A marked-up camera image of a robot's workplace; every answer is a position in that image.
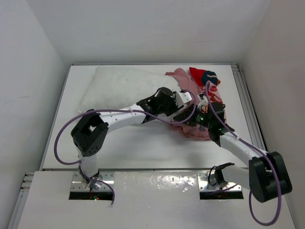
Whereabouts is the red patterned pillowcase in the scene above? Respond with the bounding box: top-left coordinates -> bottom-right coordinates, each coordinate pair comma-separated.
164,66 -> 227,142

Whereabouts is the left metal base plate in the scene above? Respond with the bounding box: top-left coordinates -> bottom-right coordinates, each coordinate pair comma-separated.
70,171 -> 114,192

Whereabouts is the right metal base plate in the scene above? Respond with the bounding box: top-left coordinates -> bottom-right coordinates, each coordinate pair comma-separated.
197,170 -> 242,193

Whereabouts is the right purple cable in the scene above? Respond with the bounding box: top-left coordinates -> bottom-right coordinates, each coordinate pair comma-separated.
205,80 -> 282,226

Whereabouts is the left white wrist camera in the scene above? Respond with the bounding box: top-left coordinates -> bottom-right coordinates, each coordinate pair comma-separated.
175,91 -> 193,107

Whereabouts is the white pillow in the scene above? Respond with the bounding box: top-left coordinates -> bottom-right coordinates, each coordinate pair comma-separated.
77,65 -> 187,113

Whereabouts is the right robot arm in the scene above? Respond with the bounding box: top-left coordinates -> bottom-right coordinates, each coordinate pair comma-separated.
173,103 -> 293,203

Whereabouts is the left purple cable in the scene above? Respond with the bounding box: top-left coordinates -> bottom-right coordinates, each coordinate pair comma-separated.
54,89 -> 197,205

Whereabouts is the metal base plate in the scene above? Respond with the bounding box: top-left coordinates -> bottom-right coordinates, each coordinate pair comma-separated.
197,170 -> 242,193
70,171 -> 114,192

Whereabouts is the purple cable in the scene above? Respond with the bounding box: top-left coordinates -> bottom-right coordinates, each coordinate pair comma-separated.
205,80 -> 282,226
54,89 -> 197,205

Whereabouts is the aluminium frame rail right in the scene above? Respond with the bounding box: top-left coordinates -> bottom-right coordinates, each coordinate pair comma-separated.
231,64 -> 267,150

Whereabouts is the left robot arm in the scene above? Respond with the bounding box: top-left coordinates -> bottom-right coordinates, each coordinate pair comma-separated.
71,87 -> 192,180

